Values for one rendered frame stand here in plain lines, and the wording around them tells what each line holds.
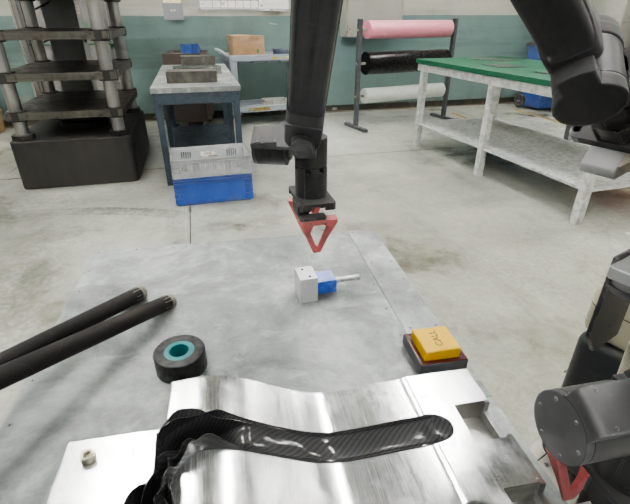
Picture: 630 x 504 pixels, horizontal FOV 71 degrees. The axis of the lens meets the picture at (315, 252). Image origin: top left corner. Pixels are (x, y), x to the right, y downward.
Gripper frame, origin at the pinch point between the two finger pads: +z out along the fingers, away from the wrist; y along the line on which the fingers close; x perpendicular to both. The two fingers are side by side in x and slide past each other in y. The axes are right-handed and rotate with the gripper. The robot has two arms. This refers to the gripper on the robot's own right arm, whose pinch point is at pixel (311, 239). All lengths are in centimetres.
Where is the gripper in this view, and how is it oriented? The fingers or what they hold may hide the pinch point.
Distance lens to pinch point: 84.5
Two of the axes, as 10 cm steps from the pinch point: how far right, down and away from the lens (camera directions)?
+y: 2.4, 4.6, -8.6
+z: 0.0, 8.8, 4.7
